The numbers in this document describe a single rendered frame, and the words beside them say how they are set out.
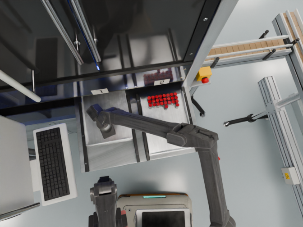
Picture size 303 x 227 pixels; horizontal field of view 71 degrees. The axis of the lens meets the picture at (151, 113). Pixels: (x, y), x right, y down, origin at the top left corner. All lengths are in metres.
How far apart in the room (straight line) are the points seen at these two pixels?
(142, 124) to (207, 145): 0.27
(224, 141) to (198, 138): 1.58
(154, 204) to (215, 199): 1.07
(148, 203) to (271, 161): 1.31
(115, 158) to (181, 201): 0.82
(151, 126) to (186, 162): 1.38
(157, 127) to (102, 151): 0.54
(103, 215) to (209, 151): 0.37
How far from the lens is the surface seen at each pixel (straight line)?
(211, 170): 0.75
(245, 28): 2.89
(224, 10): 0.79
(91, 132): 1.27
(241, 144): 2.33
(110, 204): 0.70
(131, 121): 0.85
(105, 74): 1.00
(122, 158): 1.22
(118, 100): 1.29
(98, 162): 1.24
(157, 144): 1.22
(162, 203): 1.84
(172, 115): 1.27
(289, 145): 1.90
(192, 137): 0.70
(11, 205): 1.24
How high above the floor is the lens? 2.10
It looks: 75 degrees down
